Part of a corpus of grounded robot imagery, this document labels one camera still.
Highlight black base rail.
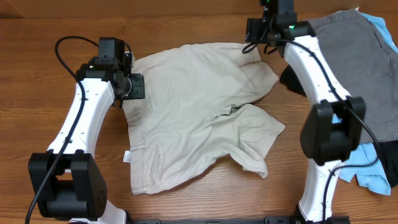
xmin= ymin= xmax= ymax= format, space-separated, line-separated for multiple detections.
xmin=124 ymin=214 xmax=352 ymax=224

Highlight black garment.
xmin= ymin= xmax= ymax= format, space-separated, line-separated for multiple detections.
xmin=279 ymin=64 xmax=398 ymax=189

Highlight light blue garment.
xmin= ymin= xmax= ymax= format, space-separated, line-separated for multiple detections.
xmin=340 ymin=12 xmax=397 ymax=195

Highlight grey shorts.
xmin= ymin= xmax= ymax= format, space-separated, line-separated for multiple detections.
xmin=309 ymin=9 xmax=397 ymax=142

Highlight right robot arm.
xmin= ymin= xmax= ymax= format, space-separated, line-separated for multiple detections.
xmin=245 ymin=1 xmax=366 ymax=223

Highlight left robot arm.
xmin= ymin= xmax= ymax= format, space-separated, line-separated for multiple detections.
xmin=25 ymin=37 xmax=146 ymax=223

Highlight beige shorts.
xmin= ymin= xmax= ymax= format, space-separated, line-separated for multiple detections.
xmin=123 ymin=43 xmax=284 ymax=195

